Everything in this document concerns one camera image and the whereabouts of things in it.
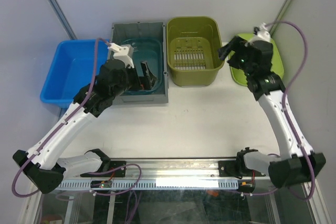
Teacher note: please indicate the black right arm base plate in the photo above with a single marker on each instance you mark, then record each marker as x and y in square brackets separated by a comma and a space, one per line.
[228, 167]

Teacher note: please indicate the grey plastic crate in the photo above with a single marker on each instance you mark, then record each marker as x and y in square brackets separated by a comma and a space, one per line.
[156, 30]

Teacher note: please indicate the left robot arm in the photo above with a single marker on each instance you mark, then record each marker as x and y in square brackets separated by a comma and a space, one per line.
[42, 163]

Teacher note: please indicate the teal transparent inner tub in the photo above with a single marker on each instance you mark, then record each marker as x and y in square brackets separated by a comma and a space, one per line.
[149, 50]

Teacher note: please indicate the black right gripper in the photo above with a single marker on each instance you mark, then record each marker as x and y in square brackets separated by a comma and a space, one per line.
[234, 44]

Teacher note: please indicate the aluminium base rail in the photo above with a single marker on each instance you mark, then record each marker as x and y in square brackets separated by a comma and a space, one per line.
[183, 167]

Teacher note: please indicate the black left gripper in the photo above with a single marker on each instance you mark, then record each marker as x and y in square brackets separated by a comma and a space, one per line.
[143, 83]

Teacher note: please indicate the left aluminium corner post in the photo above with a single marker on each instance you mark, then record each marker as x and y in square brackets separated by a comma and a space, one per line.
[63, 19]

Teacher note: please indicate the white slotted cable duct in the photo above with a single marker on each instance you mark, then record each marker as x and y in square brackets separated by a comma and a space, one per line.
[150, 184]

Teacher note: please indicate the olive green slotted basket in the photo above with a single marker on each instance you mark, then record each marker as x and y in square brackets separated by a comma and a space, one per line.
[191, 46]

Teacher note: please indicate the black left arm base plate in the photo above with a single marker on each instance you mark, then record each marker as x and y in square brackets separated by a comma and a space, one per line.
[105, 170]

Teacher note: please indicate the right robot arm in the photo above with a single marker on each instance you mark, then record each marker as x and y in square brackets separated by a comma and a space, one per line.
[298, 162]

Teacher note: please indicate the blue plastic tub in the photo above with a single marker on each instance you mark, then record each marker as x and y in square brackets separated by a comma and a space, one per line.
[70, 70]

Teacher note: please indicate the lime green plastic basin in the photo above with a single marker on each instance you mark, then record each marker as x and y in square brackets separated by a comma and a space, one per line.
[239, 77]

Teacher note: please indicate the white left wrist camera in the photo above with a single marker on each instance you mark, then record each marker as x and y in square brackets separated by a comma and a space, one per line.
[123, 53]

